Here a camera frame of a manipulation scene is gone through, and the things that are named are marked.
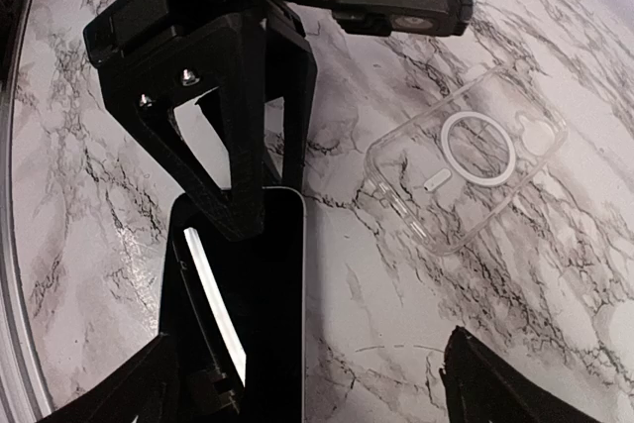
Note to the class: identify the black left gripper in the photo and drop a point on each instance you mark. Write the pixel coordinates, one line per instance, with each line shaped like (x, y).
(187, 79)

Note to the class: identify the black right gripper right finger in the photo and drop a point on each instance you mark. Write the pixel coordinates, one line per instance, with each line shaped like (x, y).
(480, 386)

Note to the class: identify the aluminium front rail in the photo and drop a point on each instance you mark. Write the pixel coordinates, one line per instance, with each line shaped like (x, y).
(24, 393)

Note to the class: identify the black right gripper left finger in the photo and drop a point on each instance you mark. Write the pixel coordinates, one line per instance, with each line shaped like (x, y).
(142, 389)

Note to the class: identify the clear magsafe phone case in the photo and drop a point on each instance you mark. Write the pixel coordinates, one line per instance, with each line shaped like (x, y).
(448, 171)

